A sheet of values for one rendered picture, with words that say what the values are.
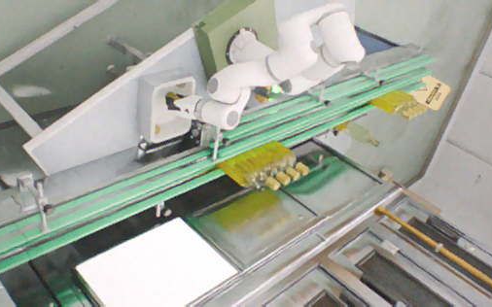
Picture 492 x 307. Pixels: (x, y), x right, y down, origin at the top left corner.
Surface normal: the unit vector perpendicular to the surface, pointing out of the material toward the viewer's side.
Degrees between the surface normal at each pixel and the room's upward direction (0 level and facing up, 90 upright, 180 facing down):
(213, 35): 2
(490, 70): 90
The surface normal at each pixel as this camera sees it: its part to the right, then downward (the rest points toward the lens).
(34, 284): 0.16, -0.81
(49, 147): 0.69, 0.50
